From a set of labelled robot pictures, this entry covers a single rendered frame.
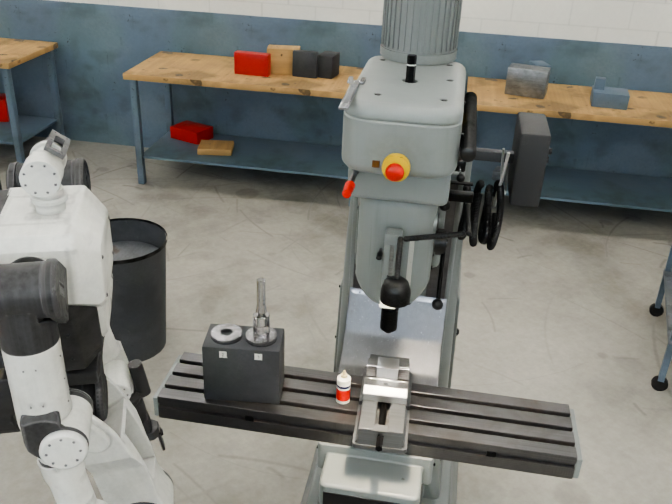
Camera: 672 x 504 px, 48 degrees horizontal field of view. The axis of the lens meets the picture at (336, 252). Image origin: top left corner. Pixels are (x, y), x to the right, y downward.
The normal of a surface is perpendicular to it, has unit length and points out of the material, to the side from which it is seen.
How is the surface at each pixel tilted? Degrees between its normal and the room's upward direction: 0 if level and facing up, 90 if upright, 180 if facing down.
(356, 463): 0
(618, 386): 0
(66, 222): 0
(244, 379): 90
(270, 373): 90
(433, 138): 90
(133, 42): 90
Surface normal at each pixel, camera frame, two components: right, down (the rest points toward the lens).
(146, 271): 0.74, 0.40
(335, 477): 0.04, -0.88
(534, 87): -0.37, 0.42
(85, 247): 0.85, -0.27
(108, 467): 0.19, 0.79
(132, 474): 0.19, 0.47
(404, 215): -0.17, 0.46
